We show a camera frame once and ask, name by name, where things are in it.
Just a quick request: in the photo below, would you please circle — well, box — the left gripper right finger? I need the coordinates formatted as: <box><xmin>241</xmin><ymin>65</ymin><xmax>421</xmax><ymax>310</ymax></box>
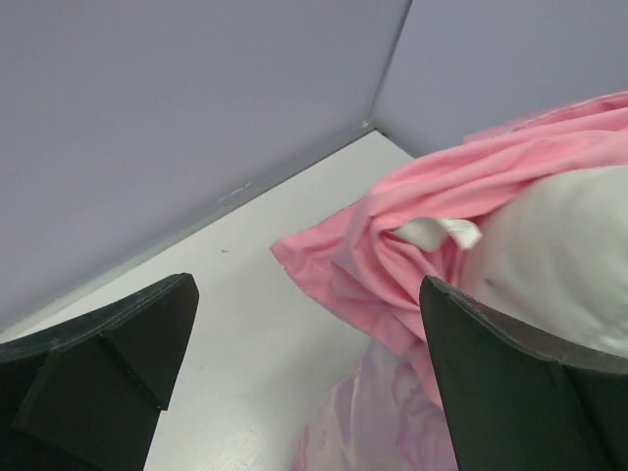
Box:
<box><xmin>419</xmin><ymin>277</ymin><xmax>627</xmax><ymax>471</ymax></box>

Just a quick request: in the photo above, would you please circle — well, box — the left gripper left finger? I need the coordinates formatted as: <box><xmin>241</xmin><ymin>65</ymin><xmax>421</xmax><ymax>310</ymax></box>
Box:
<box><xmin>1</xmin><ymin>274</ymin><xmax>199</xmax><ymax>471</ymax></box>

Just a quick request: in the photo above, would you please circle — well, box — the pink satin rose pillowcase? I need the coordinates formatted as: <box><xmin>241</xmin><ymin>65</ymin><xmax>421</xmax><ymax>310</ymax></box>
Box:
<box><xmin>272</xmin><ymin>92</ymin><xmax>627</xmax><ymax>470</ymax></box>

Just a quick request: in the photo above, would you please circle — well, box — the pink pillow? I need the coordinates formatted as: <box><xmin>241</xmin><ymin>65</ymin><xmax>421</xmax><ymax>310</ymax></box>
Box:
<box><xmin>395</xmin><ymin>166</ymin><xmax>627</xmax><ymax>357</ymax></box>

